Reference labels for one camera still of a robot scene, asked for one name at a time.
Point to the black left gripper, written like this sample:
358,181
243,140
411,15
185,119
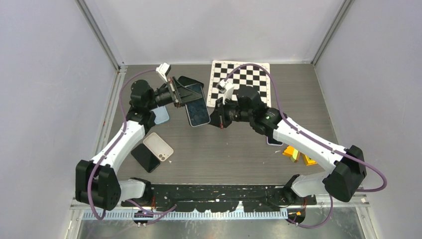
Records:
182,94

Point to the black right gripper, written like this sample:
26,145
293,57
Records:
218,117

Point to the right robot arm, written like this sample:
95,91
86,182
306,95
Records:
343,167

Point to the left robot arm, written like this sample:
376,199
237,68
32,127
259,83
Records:
97,184

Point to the phone in lilac case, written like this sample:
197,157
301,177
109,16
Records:
271,141

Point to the black white chessboard mat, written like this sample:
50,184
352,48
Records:
247,76

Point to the yellow window toy block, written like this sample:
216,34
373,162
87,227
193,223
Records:
308,161

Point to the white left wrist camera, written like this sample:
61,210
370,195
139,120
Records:
163,70

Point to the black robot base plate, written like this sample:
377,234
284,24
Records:
219,198

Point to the aluminium front rail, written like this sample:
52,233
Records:
290,212

